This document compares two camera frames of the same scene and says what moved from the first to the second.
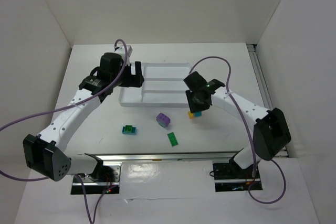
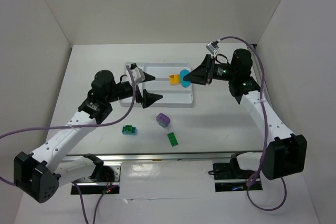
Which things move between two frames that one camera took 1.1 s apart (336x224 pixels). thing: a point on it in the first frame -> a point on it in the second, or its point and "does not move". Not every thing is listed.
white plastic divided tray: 163,86 does not move
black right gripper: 197,102 -> 208,70
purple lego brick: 163,119 does not move
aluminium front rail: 116,157 does not move
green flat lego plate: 172,139 does not move
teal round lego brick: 198,114 -> 185,83
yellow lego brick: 190,115 -> 175,79
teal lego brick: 134,130 does not move
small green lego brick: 128,128 does not move
